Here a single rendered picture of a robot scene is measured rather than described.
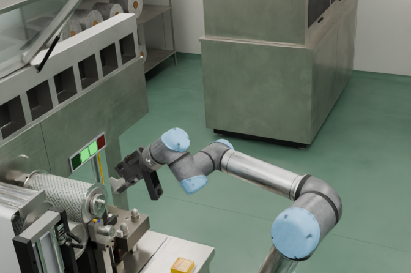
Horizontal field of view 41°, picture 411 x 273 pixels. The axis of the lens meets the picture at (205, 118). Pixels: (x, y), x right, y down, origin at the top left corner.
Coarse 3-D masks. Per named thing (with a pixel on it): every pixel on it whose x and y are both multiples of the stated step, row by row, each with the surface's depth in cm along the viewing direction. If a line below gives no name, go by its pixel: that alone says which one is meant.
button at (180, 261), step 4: (176, 260) 209; (180, 260) 209; (184, 260) 209; (188, 260) 209; (172, 264) 207; (176, 264) 207; (180, 264) 207; (184, 264) 207; (188, 264) 207; (192, 264) 207; (172, 268) 206; (176, 268) 205; (180, 268) 205; (184, 268) 205; (188, 268) 205; (192, 268) 207; (172, 272) 206; (176, 272) 205; (180, 272) 204; (184, 272) 203; (188, 272) 205
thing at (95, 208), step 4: (92, 196) 187; (96, 196) 187; (100, 196) 188; (104, 196) 190; (92, 200) 186; (96, 200) 186; (92, 204) 185; (96, 204) 187; (100, 204) 189; (104, 204) 191; (92, 208) 185; (96, 208) 187; (100, 208) 189; (104, 208) 191; (92, 212) 186; (96, 212) 187; (100, 212) 190
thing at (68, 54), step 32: (96, 32) 233; (128, 32) 253; (32, 64) 201; (64, 64) 216; (96, 64) 235; (128, 64) 257; (0, 96) 188; (32, 96) 213; (64, 96) 224; (0, 128) 200
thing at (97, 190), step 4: (36, 176) 197; (32, 180) 196; (28, 188) 194; (96, 188) 188; (100, 188) 191; (92, 192) 187; (96, 192) 189; (100, 192) 191; (104, 192) 193; (88, 196) 185; (88, 200) 185; (88, 204) 185; (88, 208) 186; (88, 212) 186; (88, 216) 186; (92, 216) 189; (96, 216) 191
